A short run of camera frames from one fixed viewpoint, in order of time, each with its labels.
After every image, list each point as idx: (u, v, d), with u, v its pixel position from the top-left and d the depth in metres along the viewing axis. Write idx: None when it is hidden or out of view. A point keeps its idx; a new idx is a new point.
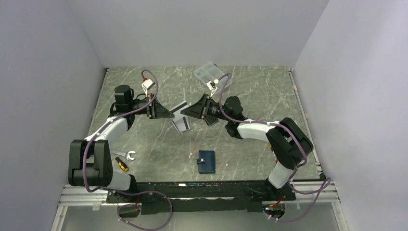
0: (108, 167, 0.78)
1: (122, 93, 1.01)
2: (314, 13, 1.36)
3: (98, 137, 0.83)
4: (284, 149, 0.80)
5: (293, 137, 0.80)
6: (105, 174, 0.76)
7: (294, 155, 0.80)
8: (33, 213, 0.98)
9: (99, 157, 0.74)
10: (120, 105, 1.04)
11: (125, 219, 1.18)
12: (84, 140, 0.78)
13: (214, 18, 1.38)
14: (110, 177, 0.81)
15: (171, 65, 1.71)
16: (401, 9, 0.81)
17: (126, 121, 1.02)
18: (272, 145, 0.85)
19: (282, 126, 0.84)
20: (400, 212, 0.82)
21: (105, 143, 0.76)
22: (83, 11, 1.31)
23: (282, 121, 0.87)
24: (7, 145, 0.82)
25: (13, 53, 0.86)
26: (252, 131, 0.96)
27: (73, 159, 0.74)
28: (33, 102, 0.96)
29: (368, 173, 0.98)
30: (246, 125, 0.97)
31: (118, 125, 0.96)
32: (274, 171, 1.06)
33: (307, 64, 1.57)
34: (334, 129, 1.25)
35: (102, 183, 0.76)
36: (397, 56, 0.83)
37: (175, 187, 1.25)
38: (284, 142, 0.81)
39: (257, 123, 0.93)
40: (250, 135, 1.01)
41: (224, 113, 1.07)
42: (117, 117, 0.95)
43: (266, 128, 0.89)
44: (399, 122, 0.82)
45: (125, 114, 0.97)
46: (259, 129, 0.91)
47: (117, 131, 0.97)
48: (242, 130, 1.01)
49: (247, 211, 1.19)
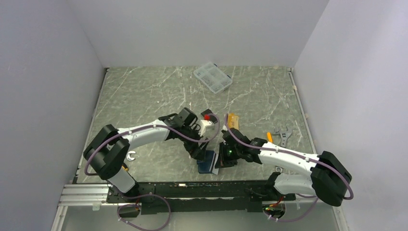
0: (115, 166, 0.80)
1: (188, 114, 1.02)
2: (314, 12, 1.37)
3: (128, 135, 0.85)
4: (331, 188, 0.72)
5: (337, 174, 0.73)
6: (108, 170, 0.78)
7: (338, 192, 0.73)
8: (33, 214, 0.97)
9: (112, 154, 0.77)
10: (177, 119, 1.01)
11: (125, 219, 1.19)
12: (116, 130, 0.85)
13: (214, 18, 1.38)
14: (114, 174, 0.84)
15: (171, 65, 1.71)
16: (400, 9, 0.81)
17: (167, 133, 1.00)
18: (315, 185, 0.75)
19: (324, 163, 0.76)
20: (401, 213, 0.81)
21: (124, 146, 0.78)
22: (83, 11, 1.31)
23: (322, 156, 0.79)
24: (7, 144, 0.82)
25: (12, 52, 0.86)
26: (279, 161, 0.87)
27: (98, 139, 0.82)
28: (32, 101, 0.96)
29: (368, 173, 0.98)
30: (271, 154, 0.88)
31: (158, 133, 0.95)
32: (287, 181, 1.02)
33: (306, 64, 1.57)
34: (334, 129, 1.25)
35: (100, 174, 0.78)
36: (396, 55, 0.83)
37: (175, 187, 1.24)
38: (330, 179, 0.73)
39: (287, 154, 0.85)
40: (273, 163, 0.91)
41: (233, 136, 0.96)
42: (161, 125, 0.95)
43: (303, 163, 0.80)
44: (399, 121, 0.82)
45: (170, 127, 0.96)
46: (292, 162, 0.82)
47: (151, 138, 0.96)
48: (261, 157, 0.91)
49: (248, 211, 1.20)
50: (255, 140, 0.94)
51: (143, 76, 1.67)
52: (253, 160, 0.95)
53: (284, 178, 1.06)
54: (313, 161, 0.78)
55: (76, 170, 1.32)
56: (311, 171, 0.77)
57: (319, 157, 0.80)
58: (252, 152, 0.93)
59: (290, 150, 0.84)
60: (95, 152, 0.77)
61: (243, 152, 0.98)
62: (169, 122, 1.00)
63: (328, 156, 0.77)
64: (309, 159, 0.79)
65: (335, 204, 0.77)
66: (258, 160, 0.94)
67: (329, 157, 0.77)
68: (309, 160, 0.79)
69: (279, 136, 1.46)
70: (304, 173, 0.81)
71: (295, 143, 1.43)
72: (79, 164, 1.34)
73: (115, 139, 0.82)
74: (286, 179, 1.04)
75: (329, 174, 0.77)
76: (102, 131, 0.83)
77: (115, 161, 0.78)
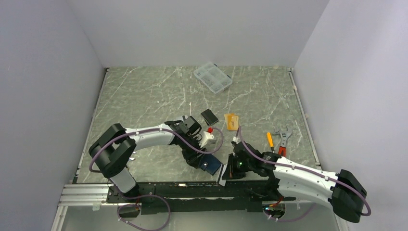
0: (119, 165, 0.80)
1: (193, 121, 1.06)
2: (315, 13, 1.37)
3: (134, 136, 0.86)
4: (352, 209, 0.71)
5: (359, 195, 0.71)
6: (111, 169, 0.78)
7: (358, 211, 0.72)
8: (32, 214, 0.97)
9: (119, 152, 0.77)
10: (182, 126, 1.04)
11: (125, 219, 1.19)
12: (123, 129, 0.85)
13: (214, 19, 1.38)
14: (118, 173, 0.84)
15: (171, 65, 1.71)
16: (400, 10, 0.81)
17: (172, 138, 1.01)
18: (335, 203, 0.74)
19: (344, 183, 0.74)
20: (401, 213, 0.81)
21: (131, 146, 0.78)
22: (83, 11, 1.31)
23: (340, 174, 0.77)
24: (8, 144, 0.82)
25: (13, 52, 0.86)
26: (295, 179, 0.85)
27: (105, 136, 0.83)
28: (32, 101, 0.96)
29: (367, 173, 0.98)
30: (287, 171, 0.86)
31: (163, 136, 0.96)
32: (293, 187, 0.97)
33: (307, 64, 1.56)
34: (335, 129, 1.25)
35: (104, 171, 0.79)
36: (397, 54, 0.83)
37: (175, 187, 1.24)
38: (351, 199, 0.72)
39: (305, 172, 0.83)
40: (289, 179, 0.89)
41: (249, 151, 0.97)
42: (166, 129, 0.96)
43: (323, 182, 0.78)
44: (399, 121, 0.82)
45: (175, 133, 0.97)
46: (310, 180, 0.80)
47: (157, 141, 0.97)
48: (276, 173, 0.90)
49: (248, 211, 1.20)
50: (268, 155, 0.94)
51: (143, 76, 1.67)
52: (266, 174, 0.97)
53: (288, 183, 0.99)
54: (333, 180, 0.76)
55: (76, 170, 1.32)
56: (331, 190, 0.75)
57: (337, 175, 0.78)
58: (266, 167, 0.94)
59: (307, 168, 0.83)
60: (101, 150, 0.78)
61: (255, 167, 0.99)
62: (174, 128, 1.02)
63: (347, 175, 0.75)
64: (329, 177, 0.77)
65: (353, 220, 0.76)
66: (271, 175, 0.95)
67: (348, 175, 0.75)
68: (328, 178, 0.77)
69: (279, 136, 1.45)
70: (324, 191, 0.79)
71: (295, 143, 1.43)
72: (79, 164, 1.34)
73: (122, 138, 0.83)
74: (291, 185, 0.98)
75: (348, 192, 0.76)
76: (109, 129, 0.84)
77: (119, 161, 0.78)
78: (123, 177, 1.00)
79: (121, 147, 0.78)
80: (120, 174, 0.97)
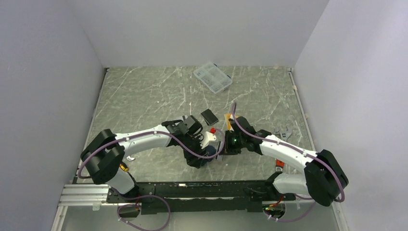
0: (108, 172, 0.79)
1: (193, 121, 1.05)
2: (315, 13, 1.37)
3: (123, 142, 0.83)
4: (324, 187, 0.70)
5: (331, 173, 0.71)
6: (100, 175, 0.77)
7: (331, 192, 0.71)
8: (32, 214, 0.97)
9: (106, 160, 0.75)
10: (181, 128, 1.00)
11: (125, 219, 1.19)
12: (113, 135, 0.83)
13: (214, 18, 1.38)
14: (109, 180, 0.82)
15: (171, 65, 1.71)
16: (401, 10, 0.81)
17: (168, 140, 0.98)
18: (309, 180, 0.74)
19: (320, 160, 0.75)
20: (401, 213, 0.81)
21: (119, 154, 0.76)
22: (84, 11, 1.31)
23: (320, 153, 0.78)
24: (8, 144, 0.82)
25: (13, 53, 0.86)
26: (277, 154, 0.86)
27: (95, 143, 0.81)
28: (32, 102, 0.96)
29: (368, 173, 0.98)
30: (272, 146, 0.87)
31: (159, 139, 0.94)
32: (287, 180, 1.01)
33: (307, 64, 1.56)
34: (335, 129, 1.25)
35: (93, 178, 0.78)
36: (398, 54, 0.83)
37: (175, 187, 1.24)
38: (324, 178, 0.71)
39: (287, 147, 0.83)
40: (273, 156, 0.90)
41: (239, 125, 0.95)
42: (161, 132, 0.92)
43: (299, 158, 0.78)
44: (399, 122, 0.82)
45: (171, 135, 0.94)
46: (289, 156, 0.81)
47: (152, 144, 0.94)
48: (262, 148, 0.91)
49: (247, 211, 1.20)
50: (261, 131, 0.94)
51: (143, 76, 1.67)
52: (254, 149, 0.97)
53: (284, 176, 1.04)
54: (310, 156, 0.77)
55: (76, 170, 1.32)
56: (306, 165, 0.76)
57: (317, 154, 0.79)
58: (255, 142, 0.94)
59: (290, 144, 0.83)
60: (90, 157, 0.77)
61: (246, 141, 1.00)
62: (172, 130, 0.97)
63: (327, 155, 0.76)
64: (307, 154, 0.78)
65: (327, 202, 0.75)
66: (258, 150, 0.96)
67: (327, 155, 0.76)
68: (307, 155, 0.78)
69: (279, 136, 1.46)
70: (300, 168, 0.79)
71: (296, 143, 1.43)
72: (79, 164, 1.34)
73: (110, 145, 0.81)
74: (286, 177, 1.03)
75: (325, 173, 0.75)
76: (99, 135, 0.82)
77: (109, 168, 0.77)
78: (120, 180, 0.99)
79: (108, 156, 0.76)
80: (112, 181, 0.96)
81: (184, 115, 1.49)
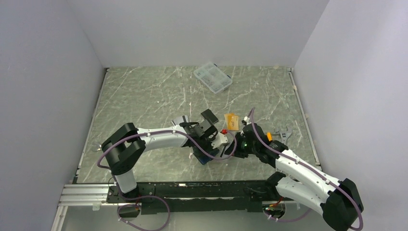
0: (126, 164, 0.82)
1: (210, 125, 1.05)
2: (315, 13, 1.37)
3: (146, 137, 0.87)
4: (343, 217, 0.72)
5: (353, 203, 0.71)
6: (119, 167, 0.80)
7: (348, 222, 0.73)
8: (32, 214, 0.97)
9: (126, 153, 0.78)
10: (197, 130, 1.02)
11: (125, 219, 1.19)
12: (135, 130, 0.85)
13: (213, 18, 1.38)
14: (124, 172, 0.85)
15: (171, 66, 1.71)
16: (401, 10, 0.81)
17: (184, 141, 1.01)
18: (327, 206, 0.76)
19: (344, 190, 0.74)
20: (401, 214, 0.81)
21: (140, 148, 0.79)
22: (83, 10, 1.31)
23: (342, 182, 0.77)
24: (7, 144, 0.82)
25: (13, 51, 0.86)
26: (293, 172, 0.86)
27: (117, 135, 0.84)
28: (32, 101, 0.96)
29: (368, 173, 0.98)
30: (289, 164, 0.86)
31: (176, 139, 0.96)
32: (292, 187, 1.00)
33: (307, 64, 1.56)
34: (335, 129, 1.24)
35: (112, 169, 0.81)
36: (396, 55, 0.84)
37: (175, 187, 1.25)
38: (346, 210, 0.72)
39: (306, 168, 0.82)
40: (288, 173, 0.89)
41: (254, 131, 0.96)
42: (179, 132, 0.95)
43: (322, 184, 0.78)
44: (399, 121, 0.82)
45: (188, 135, 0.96)
46: (310, 179, 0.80)
47: (170, 142, 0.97)
48: (278, 163, 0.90)
49: (247, 211, 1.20)
50: (276, 143, 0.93)
51: (143, 76, 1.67)
52: (268, 161, 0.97)
53: (288, 182, 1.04)
54: (333, 185, 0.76)
55: (76, 170, 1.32)
56: (328, 194, 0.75)
57: (339, 182, 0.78)
58: (269, 154, 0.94)
59: (311, 167, 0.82)
60: (111, 148, 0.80)
61: (259, 151, 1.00)
62: (189, 131, 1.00)
63: (350, 185, 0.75)
64: (330, 182, 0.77)
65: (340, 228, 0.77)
66: (272, 164, 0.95)
67: (350, 185, 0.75)
68: (329, 182, 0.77)
69: (279, 136, 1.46)
70: (319, 193, 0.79)
71: (295, 143, 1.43)
72: (79, 164, 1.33)
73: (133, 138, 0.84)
74: (290, 185, 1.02)
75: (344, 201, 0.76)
76: (122, 128, 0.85)
77: (127, 160, 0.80)
78: (127, 178, 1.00)
79: (128, 149, 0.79)
80: (126, 174, 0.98)
81: (184, 115, 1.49)
